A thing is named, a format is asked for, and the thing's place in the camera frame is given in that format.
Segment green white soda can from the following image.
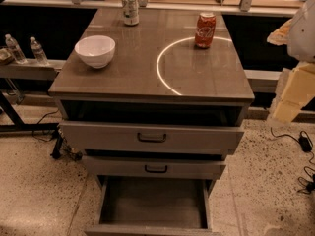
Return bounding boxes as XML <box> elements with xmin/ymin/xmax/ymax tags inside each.
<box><xmin>122</xmin><ymin>0</ymin><xmax>139</xmax><ymax>26</ymax></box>

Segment middle grey drawer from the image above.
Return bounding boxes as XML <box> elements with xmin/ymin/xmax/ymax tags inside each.
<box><xmin>83</xmin><ymin>156</ymin><xmax>225</xmax><ymax>180</ymax></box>

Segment open bottom grey drawer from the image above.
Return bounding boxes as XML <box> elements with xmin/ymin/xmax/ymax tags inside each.
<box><xmin>85</xmin><ymin>177</ymin><xmax>221</xmax><ymax>236</ymax></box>

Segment black power adapter with cable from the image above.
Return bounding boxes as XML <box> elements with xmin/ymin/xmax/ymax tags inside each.
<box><xmin>270</xmin><ymin>129</ymin><xmax>315</xmax><ymax>195</ymax></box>

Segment black table leg frame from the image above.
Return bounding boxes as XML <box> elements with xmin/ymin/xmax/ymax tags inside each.
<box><xmin>0</xmin><ymin>92</ymin><xmax>63</xmax><ymax>159</ymax></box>

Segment grey side shelf ledge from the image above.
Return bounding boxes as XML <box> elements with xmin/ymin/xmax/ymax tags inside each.
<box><xmin>0</xmin><ymin>59</ymin><xmax>66</xmax><ymax>81</ymax></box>

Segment clear water bottle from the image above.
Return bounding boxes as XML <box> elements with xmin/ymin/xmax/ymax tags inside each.
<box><xmin>5</xmin><ymin>34</ymin><xmax>27</xmax><ymax>64</ymax></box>
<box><xmin>30</xmin><ymin>36</ymin><xmax>49</xmax><ymax>66</ymax></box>

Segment black cable on floor left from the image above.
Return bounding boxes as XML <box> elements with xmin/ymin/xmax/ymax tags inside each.
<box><xmin>31</xmin><ymin>108</ymin><xmax>61</xmax><ymax>142</ymax></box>

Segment red coke can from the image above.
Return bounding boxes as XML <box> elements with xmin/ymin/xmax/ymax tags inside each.
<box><xmin>195</xmin><ymin>12</ymin><xmax>216</xmax><ymax>48</ymax></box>

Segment top grey drawer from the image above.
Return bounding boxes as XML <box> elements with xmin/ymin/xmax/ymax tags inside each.
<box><xmin>60</xmin><ymin>121</ymin><xmax>244</xmax><ymax>154</ymax></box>

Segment white ceramic bowl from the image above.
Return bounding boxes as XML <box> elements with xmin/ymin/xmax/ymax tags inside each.
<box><xmin>75</xmin><ymin>35</ymin><xmax>116</xmax><ymax>69</ymax></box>

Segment left clear water bottle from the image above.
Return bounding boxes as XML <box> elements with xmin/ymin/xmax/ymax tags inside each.
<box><xmin>5</xmin><ymin>34</ymin><xmax>27</xmax><ymax>64</ymax></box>

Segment right clear water bottle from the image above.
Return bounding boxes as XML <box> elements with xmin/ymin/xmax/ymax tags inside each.
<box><xmin>30</xmin><ymin>36</ymin><xmax>49</xmax><ymax>66</ymax></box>

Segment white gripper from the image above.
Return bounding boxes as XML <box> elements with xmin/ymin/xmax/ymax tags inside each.
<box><xmin>267</xmin><ymin>0</ymin><xmax>315</xmax><ymax>123</ymax></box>

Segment grey drawer cabinet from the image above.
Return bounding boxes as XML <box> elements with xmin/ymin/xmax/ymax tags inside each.
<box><xmin>48</xmin><ymin>7</ymin><xmax>256</xmax><ymax>236</ymax></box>

